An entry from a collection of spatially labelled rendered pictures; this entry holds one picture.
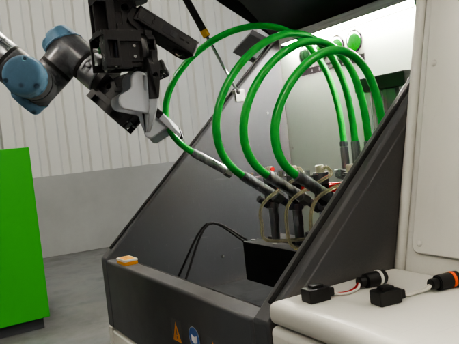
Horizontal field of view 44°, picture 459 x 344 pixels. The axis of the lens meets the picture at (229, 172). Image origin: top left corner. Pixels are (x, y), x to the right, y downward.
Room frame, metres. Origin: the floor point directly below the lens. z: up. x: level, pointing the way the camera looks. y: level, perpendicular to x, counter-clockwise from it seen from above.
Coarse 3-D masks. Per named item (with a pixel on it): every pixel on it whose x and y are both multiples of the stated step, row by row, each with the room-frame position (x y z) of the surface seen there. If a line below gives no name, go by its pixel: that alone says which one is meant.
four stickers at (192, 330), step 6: (174, 324) 0.97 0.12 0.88; (174, 330) 0.98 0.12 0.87; (180, 330) 0.95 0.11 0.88; (192, 330) 0.91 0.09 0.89; (198, 330) 0.89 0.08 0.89; (174, 336) 0.98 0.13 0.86; (180, 336) 0.96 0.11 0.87; (192, 336) 0.91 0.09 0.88; (198, 336) 0.89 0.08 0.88; (180, 342) 0.96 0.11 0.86; (192, 342) 0.92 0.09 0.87; (198, 342) 0.90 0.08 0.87; (210, 342) 0.86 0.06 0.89; (216, 342) 0.84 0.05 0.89
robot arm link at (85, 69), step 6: (96, 54) 1.22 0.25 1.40; (84, 60) 1.20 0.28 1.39; (90, 60) 1.21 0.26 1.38; (96, 60) 1.21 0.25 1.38; (84, 66) 1.21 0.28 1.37; (90, 66) 1.20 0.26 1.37; (78, 72) 1.21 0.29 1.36; (84, 72) 1.20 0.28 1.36; (90, 72) 1.20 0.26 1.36; (78, 78) 1.22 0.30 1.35; (84, 78) 1.21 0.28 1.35; (90, 78) 1.20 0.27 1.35; (84, 84) 1.22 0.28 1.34; (90, 84) 1.21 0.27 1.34; (90, 90) 1.23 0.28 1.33
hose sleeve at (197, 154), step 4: (196, 152) 1.19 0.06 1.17; (200, 152) 1.19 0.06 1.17; (192, 156) 1.20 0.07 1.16; (196, 156) 1.19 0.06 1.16; (200, 156) 1.19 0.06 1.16; (204, 156) 1.19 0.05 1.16; (208, 156) 1.20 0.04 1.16; (200, 160) 1.20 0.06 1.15; (204, 160) 1.19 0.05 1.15; (208, 160) 1.19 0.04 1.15; (212, 160) 1.20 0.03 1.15; (216, 160) 1.20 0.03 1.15; (208, 164) 1.20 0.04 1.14; (212, 164) 1.20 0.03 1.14; (216, 164) 1.20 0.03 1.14; (220, 164) 1.20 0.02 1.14; (224, 164) 1.21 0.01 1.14; (216, 168) 1.20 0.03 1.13; (220, 168) 1.20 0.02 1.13; (224, 168) 1.20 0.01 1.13; (224, 172) 1.20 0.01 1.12
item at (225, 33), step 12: (252, 24) 1.21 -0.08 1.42; (264, 24) 1.22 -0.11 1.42; (276, 24) 1.22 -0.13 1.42; (216, 36) 1.20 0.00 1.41; (204, 48) 1.20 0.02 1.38; (312, 48) 1.23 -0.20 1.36; (192, 60) 1.20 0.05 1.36; (180, 72) 1.19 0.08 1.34; (324, 72) 1.24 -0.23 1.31; (168, 96) 1.19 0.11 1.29; (336, 96) 1.24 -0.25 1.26; (168, 108) 1.19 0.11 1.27; (336, 108) 1.24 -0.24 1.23; (168, 132) 1.19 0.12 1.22; (180, 144) 1.19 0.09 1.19
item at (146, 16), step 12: (144, 12) 0.88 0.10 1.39; (144, 24) 0.88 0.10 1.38; (156, 24) 0.89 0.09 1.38; (168, 24) 0.90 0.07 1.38; (156, 36) 0.90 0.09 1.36; (168, 36) 0.89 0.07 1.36; (180, 36) 0.91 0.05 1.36; (168, 48) 0.93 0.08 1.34; (180, 48) 0.91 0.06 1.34; (192, 48) 0.91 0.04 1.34
